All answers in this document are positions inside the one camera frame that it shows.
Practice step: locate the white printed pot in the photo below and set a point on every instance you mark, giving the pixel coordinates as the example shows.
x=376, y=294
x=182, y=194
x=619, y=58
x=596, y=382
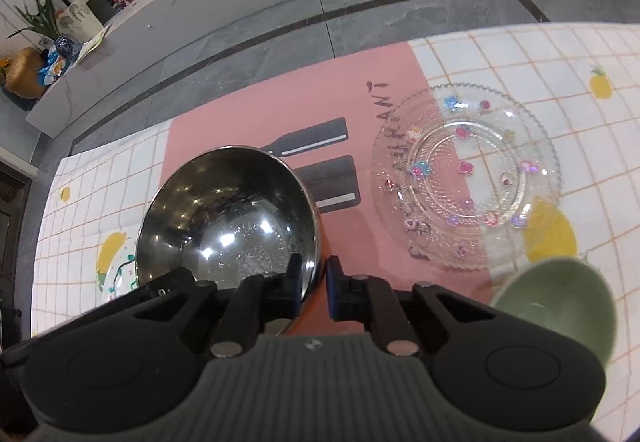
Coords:
x=80, y=21

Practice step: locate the clear glass flower plate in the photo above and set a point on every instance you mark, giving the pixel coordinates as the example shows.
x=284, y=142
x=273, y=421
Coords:
x=465, y=171

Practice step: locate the pink bottle print mat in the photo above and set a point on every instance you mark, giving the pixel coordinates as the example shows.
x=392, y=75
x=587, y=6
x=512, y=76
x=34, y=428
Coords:
x=300, y=96

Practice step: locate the folded paper booklet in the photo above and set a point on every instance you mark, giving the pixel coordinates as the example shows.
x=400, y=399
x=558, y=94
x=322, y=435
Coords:
x=94, y=44

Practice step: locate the green ceramic bowl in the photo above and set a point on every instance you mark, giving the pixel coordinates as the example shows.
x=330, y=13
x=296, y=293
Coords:
x=550, y=292

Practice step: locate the white checkered lemon tablecloth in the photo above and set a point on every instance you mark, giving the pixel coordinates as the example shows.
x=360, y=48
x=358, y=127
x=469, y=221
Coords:
x=575, y=66

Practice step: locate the green leafy plant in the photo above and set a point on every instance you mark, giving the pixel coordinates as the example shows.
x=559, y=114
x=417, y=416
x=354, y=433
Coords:
x=42, y=16

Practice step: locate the yellow round vase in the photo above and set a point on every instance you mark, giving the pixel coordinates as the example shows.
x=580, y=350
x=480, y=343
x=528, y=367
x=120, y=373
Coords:
x=25, y=71

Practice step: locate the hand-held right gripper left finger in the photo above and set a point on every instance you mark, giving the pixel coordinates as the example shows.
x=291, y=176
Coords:
x=296, y=279

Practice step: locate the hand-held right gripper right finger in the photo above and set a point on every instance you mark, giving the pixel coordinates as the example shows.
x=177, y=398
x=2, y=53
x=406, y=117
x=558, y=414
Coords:
x=332, y=284

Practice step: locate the dark wooden cabinet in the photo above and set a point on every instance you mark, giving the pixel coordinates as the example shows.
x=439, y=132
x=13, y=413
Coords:
x=11, y=232

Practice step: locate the blue snack bag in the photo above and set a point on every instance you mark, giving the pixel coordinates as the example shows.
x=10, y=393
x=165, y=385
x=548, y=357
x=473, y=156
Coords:
x=59, y=56

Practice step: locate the stack of dark bowls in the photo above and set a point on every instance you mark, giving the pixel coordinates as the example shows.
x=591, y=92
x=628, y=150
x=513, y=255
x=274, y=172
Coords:
x=225, y=217

